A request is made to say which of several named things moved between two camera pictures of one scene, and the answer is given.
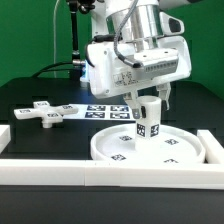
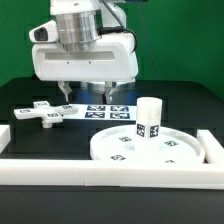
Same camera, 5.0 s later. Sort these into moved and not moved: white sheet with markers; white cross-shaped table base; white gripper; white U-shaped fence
Moved: white gripper
Not moved: white cross-shaped table base; white U-shaped fence; white sheet with markers
